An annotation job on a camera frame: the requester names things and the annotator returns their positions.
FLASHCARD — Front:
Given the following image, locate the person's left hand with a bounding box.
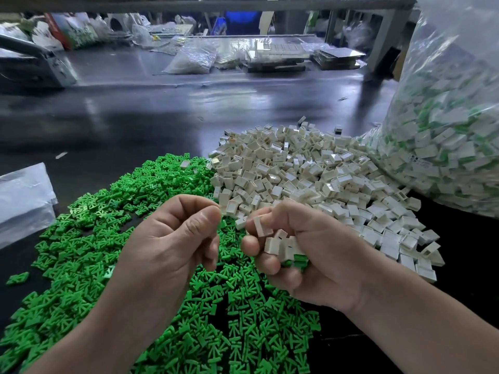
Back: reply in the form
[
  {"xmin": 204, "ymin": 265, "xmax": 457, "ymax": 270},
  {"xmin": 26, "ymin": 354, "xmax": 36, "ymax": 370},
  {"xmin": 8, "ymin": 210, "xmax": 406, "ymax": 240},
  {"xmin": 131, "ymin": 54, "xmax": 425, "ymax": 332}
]
[{"xmin": 105, "ymin": 194, "xmax": 223, "ymax": 336}]

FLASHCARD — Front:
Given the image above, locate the person's right hand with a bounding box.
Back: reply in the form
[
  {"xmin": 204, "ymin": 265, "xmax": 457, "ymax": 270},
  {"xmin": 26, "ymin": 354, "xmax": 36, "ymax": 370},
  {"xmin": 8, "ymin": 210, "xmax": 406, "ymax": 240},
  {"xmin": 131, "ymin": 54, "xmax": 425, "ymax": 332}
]
[{"xmin": 241, "ymin": 199, "xmax": 383, "ymax": 314}]

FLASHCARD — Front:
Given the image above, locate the green and white assembled part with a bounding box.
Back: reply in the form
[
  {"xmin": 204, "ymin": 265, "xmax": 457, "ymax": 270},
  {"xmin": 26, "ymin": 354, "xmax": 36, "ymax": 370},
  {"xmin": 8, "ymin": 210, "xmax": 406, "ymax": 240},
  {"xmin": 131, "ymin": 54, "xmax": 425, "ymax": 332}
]
[{"xmin": 284, "ymin": 241, "xmax": 310, "ymax": 270}]

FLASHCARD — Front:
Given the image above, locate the small white plastic part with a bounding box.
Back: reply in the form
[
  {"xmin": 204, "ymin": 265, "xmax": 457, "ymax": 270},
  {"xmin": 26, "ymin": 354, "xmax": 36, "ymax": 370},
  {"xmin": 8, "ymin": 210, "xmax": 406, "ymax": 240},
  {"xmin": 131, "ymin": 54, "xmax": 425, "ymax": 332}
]
[
  {"xmin": 254, "ymin": 216, "xmax": 274, "ymax": 237},
  {"xmin": 264, "ymin": 236, "xmax": 283, "ymax": 256}
]

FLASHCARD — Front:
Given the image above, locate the pile of white plastic caps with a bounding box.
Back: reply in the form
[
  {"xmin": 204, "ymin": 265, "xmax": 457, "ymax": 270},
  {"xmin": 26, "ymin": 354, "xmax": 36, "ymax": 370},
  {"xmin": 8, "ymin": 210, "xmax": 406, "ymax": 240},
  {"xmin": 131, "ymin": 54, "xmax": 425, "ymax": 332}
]
[{"xmin": 209, "ymin": 122, "xmax": 445, "ymax": 284}]

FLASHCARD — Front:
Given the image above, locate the pile of green plastic clips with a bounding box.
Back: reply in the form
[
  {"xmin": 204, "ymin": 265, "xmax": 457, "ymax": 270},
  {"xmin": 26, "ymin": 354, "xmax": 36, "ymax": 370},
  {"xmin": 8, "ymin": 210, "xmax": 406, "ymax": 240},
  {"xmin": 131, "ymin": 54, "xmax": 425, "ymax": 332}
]
[{"xmin": 0, "ymin": 153, "xmax": 322, "ymax": 374}]

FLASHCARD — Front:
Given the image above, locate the clear plastic bag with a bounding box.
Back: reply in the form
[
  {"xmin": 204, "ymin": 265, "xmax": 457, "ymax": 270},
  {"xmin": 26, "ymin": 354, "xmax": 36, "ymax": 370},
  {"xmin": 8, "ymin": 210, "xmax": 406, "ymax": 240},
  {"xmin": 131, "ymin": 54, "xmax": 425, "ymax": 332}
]
[{"xmin": 362, "ymin": 0, "xmax": 499, "ymax": 219}]

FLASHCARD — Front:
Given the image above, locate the person's left forearm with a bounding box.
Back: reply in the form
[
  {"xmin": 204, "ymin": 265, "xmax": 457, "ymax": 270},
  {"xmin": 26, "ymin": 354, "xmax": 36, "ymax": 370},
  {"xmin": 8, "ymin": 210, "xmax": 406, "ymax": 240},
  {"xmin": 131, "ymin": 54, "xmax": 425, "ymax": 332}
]
[{"xmin": 23, "ymin": 300, "xmax": 153, "ymax": 374}]

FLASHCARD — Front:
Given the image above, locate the small green plastic part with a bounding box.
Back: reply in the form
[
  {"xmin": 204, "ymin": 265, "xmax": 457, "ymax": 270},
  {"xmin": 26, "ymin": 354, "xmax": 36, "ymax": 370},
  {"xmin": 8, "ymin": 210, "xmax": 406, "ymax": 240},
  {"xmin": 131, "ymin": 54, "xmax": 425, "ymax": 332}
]
[{"xmin": 6, "ymin": 271, "xmax": 31, "ymax": 286}]

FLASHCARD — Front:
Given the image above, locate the small clear bag of parts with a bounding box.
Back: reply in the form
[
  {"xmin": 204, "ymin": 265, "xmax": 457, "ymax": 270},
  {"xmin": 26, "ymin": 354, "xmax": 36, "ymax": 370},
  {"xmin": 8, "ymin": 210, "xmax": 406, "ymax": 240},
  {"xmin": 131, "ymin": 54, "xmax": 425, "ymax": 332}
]
[{"xmin": 164, "ymin": 45, "xmax": 219, "ymax": 75}]

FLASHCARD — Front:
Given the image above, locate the stack of clear flat bags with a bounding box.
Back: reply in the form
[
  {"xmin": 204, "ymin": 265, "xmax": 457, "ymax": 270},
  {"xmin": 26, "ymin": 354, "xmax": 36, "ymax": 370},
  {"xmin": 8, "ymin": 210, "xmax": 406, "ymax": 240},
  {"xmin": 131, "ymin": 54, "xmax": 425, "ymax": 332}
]
[{"xmin": 0, "ymin": 163, "xmax": 59, "ymax": 248}]

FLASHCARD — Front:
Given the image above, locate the dark flat tray stack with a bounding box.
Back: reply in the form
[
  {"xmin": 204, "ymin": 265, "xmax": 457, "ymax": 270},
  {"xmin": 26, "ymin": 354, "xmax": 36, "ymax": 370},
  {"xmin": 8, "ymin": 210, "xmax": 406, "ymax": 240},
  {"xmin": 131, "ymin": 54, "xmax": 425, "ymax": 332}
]
[{"xmin": 314, "ymin": 46, "xmax": 367, "ymax": 71}]

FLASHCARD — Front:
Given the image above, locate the grey heat sealer machine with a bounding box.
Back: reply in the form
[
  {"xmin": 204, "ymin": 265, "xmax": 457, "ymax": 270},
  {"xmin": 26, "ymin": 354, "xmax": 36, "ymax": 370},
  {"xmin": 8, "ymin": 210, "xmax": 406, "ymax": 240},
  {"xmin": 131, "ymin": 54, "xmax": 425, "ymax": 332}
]
[{"xmin": 0, "ymin": 33, "xmax": 79, "ymax": 88}]

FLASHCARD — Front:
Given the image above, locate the blue crate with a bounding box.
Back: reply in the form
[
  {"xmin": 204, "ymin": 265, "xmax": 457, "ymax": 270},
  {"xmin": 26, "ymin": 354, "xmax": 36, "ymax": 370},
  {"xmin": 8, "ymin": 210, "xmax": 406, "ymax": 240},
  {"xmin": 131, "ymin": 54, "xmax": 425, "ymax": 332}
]
[{"xmin": 218, "ymin": 11, "xmax": 264, "ymax": 36}]

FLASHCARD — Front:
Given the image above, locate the grey metal horizontal bar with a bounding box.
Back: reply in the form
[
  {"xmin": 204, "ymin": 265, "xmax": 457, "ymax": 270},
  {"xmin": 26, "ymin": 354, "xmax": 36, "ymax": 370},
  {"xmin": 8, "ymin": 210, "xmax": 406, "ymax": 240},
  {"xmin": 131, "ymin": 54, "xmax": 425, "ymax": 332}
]
[{"xmin": 0, "ymin": 0, "xmax": 416, "ymax": 12}]

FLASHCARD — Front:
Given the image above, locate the grey metal slanted post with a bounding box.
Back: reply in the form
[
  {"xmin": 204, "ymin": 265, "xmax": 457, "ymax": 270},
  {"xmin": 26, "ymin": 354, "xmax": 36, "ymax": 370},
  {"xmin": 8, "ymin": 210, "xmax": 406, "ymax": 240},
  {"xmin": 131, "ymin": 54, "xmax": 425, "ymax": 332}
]
[{"xmin": 366, "ymin": 0, "xmax": 418, "ymax": 76}]

